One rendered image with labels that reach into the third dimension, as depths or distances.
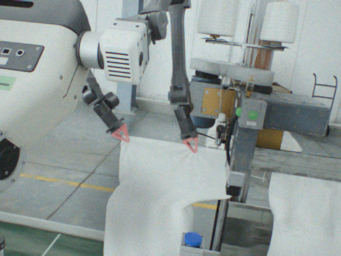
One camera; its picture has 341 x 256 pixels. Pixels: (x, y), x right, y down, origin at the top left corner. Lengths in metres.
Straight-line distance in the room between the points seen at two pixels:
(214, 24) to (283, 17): 0.27
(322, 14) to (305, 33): 0.42
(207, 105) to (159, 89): 4.94
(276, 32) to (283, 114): 0.39
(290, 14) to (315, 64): 5.20
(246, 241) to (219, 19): 1.11
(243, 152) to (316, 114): 0.27
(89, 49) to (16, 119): 0.23
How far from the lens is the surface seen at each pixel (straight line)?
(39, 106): 0.73
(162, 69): 6.29
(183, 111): 1.21
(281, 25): 1.33
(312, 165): 1.34
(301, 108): 1.09
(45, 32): 0.78
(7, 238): 1.92
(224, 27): 1.30
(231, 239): 1.72
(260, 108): 1.01
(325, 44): 6.56
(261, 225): 1.68
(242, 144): 1.08
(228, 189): 1.17
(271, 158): 1.29
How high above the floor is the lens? 1.49
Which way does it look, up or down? 15 degrees down
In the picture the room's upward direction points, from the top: 6 degrees clockwise
